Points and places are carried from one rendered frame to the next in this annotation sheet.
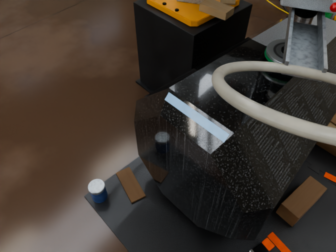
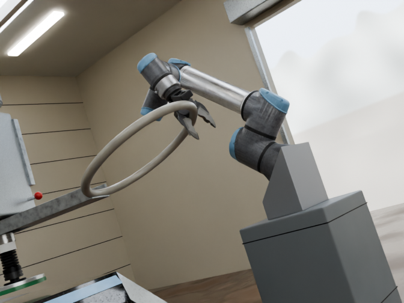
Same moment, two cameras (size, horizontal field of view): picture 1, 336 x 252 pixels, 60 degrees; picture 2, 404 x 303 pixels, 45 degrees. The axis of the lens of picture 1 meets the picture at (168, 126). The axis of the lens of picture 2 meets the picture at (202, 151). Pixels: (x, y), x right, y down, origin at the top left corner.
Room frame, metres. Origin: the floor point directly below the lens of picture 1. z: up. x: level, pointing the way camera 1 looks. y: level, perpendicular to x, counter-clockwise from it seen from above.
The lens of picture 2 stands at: (0.37, 1.34, 0.96)
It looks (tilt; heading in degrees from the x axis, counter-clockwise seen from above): 7 degrees up; 268
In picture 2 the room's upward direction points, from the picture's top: 18 degrees counter-clockwise
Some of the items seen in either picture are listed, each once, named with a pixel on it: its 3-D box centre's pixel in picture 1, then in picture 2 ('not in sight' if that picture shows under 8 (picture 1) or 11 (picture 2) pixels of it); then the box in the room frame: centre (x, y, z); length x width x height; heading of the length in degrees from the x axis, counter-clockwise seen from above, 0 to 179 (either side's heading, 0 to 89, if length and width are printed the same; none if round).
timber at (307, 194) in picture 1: (301, 200); not in sight; (0.83, -0.81, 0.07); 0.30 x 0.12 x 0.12; 129
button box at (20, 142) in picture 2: not in sight; (16, 154); (1.04, -0.65, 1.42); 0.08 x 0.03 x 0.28; 161
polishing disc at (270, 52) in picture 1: (289, 52); (15, 284); (1.14, -0.56, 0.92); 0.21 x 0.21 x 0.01
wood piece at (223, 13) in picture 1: (216, 8); not in sight; (1.79, -0.31, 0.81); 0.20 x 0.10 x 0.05; 51
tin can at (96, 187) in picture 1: (98, 191); not in sight; (0.89, 0.43, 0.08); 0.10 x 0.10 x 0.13
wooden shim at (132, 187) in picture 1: (130, 184); not in sight; (0.97, 0.25, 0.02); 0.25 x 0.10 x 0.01; 30
